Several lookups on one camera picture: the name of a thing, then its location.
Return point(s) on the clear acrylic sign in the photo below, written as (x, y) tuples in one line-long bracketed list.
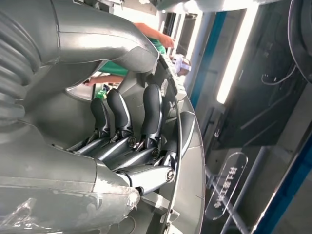
[(227, 184)]

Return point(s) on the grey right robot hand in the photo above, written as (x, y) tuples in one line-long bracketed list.
[(60, 181)]

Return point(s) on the white headset device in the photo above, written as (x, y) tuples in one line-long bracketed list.
[(181, 64)]

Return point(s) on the person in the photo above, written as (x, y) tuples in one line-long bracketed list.
[(151, 34)]

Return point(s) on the white light strip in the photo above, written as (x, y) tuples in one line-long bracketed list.
[(239, 51)]

